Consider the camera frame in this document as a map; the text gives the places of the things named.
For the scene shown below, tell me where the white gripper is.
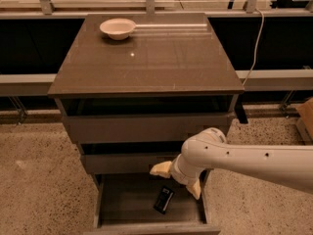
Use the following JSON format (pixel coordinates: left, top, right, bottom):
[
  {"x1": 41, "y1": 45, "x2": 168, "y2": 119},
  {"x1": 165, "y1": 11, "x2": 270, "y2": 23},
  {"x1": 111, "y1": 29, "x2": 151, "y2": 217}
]
[{"x1": 150, "y1": 155, "x2": 202, "y2": 200}]

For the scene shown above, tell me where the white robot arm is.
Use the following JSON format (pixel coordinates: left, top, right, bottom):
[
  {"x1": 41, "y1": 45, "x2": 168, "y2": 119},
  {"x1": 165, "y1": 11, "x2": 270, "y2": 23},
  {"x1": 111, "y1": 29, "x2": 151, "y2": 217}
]
[{"x1": 150, "y1": 127, "x2": 313, "y2": 199}]

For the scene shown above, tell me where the bottom grey open drawer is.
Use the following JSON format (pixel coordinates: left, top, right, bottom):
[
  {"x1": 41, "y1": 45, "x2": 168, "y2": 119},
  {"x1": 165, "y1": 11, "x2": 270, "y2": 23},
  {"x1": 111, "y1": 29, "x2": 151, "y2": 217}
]
[{"x1": 83, "y1": 173, "x2": 220, "y2": 235}]

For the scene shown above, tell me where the top grey drawer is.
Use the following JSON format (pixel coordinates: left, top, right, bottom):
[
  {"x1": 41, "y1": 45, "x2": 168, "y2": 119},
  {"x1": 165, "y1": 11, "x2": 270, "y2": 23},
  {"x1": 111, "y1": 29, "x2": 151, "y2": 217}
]
[{"x1": 63, "y1": 113, "x2": 235, "y2": 144}]

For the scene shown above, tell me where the middle grey drawer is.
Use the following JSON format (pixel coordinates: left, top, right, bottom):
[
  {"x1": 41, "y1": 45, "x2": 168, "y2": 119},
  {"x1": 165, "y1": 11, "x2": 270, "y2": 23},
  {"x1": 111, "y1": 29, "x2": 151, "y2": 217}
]
[{"x1": 81, "y1": 153, "x2": 178, "y2": 174}]

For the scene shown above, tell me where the grey drawer cabinet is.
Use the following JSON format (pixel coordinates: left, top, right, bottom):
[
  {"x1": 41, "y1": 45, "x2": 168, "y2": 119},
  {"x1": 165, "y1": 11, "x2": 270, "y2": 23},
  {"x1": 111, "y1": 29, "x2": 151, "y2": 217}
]
[{"x1": 47, "y1": 12, "x2": 249, "y2": 235}]

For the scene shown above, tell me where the cardboard box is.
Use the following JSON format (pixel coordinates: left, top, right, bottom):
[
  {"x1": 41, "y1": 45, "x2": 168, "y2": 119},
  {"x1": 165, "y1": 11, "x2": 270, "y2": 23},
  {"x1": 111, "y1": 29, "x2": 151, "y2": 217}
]
[{"x1": 296, "y1": 98, "x2": 313, "y2": 145}]

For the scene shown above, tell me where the white paper bowl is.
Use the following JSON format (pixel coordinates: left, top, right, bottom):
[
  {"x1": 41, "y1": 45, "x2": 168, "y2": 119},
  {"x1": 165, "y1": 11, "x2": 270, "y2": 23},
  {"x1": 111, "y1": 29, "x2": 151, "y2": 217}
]
[{"x1": 100, "y1": 19, "x2": 136, "y2": 40}]

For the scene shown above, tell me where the white cable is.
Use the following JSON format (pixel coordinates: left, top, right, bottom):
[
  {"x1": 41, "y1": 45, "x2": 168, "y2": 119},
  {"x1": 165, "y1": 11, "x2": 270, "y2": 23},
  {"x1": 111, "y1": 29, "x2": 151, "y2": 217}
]
[{"x1": 242, "y1": 8, "x2": 266, "y2": 87}]

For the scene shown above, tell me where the metal window railing frame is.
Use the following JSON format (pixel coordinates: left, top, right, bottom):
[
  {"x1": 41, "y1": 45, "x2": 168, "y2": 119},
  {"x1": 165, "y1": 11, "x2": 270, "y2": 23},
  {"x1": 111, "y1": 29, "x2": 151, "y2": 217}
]
[{"x1": 0, "y1": 0, "x2": 313, "y2": 20}]

